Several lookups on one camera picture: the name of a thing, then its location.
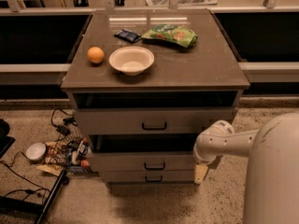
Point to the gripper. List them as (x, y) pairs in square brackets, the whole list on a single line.
[(203, 158)]

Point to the grey drawer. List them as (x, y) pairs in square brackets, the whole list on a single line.
[(142, 152), (148, 176), (150, 120)]

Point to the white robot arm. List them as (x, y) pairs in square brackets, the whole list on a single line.
[(272, 181)]

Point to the grey bottom drawer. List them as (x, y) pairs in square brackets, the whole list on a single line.
[(148, 176)]

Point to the grey drawer cabinet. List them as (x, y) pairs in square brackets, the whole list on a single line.
[(205, 76)]

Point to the grey top drawer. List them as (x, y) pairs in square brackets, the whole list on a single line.
[(150, 120)]

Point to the pile of snack packages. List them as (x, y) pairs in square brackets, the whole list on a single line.
[(66, 155)]

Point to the white paper bowl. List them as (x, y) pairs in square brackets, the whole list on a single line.
[(132, 60)]

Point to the green chip bag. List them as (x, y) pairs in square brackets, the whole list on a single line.
[(172, 33)]

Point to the dark blue snack packet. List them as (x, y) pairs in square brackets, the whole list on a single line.
[(128, 36)]

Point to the orange fruit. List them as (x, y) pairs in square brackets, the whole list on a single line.
[(95, 55)]

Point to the black power adapter with cable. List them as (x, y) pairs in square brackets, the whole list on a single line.
[(64, 127)]

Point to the black stand frame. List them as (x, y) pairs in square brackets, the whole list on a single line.
[(39, 210)]

